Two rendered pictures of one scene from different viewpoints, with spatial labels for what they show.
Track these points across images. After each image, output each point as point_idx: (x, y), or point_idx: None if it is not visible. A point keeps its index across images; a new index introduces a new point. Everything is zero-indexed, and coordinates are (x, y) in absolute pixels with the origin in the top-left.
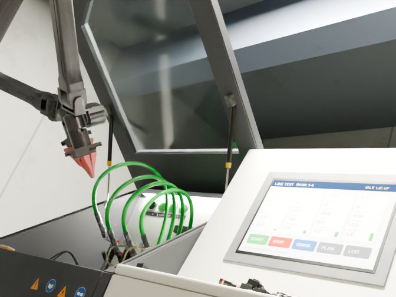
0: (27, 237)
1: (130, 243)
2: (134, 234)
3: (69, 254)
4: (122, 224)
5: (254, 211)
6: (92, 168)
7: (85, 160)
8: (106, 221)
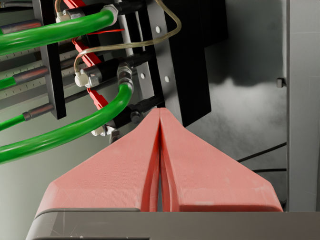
0: None
1: (109, 6)
2: (17, 217)
3: None
4: (110, 17)
5: None
6: (163, 125)
7: (238, 163)
8: (127, 95)
